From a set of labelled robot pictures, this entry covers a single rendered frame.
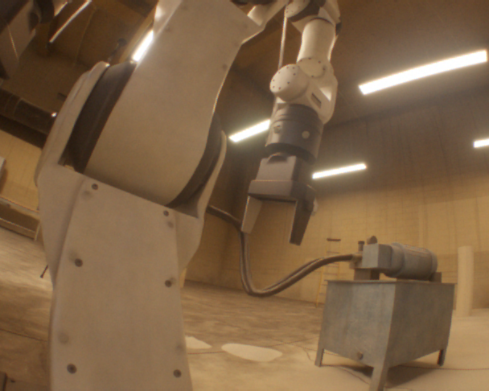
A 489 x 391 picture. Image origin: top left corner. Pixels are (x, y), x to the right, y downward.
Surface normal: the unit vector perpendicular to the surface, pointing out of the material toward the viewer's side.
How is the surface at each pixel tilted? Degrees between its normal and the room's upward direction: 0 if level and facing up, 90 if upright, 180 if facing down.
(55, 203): 90
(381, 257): 90
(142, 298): 60
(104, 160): 148
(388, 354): 90
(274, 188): 90
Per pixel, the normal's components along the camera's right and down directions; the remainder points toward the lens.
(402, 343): 0.33, -0.26
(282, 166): -0.72, -0.34
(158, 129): 0.62, 0.11
